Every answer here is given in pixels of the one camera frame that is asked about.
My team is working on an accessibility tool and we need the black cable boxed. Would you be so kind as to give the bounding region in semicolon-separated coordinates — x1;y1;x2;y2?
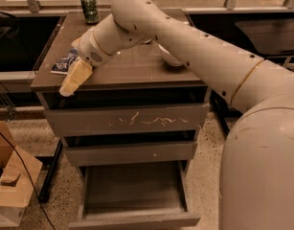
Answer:
0;77;57;230

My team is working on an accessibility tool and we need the black table leg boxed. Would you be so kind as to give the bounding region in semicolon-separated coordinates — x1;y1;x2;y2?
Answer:
210;91;236;136
37;141;63;203

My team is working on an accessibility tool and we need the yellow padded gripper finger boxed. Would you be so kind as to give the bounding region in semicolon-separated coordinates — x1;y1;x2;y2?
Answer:
59;60;93;97

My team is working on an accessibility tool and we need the grey drawer cabinet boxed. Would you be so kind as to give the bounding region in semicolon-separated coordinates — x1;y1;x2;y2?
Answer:
30;9;218;230

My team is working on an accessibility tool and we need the blue chip bag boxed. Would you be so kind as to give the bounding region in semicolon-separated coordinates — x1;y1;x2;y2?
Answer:
51;48;78;75

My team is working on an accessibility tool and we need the black table leg left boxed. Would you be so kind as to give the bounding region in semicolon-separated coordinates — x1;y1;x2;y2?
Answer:
37;141;63;203

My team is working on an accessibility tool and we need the white ceramic bowl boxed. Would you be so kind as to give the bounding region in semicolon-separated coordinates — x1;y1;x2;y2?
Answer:
159;45;182;67

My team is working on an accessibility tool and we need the brown cardboard box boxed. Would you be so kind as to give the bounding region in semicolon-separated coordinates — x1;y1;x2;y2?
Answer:
0;122;42;208

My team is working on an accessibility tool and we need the middle grey drawer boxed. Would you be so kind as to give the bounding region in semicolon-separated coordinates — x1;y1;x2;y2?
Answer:
65;141;196;167

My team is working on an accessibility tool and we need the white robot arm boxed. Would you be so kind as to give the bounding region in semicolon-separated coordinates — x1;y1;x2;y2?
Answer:
59;0;294;230

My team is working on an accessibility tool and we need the top grey drawer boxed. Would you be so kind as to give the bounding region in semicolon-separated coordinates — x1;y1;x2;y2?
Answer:
46;103;209;137

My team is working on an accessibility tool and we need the open bottom grey drawer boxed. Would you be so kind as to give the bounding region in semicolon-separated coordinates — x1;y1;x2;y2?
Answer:
69;161;200;230

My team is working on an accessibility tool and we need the black table leg right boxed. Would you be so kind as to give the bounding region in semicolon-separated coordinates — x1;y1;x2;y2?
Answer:
210;91;236;136

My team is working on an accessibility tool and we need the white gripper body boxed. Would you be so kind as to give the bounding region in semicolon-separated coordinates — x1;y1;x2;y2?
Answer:
78;30;112;67

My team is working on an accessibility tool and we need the green soda can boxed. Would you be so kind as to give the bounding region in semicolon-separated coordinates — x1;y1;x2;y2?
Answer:
80;0;99;24

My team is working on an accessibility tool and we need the white box under cardboard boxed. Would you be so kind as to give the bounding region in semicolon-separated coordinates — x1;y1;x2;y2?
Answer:
0;206;25;227

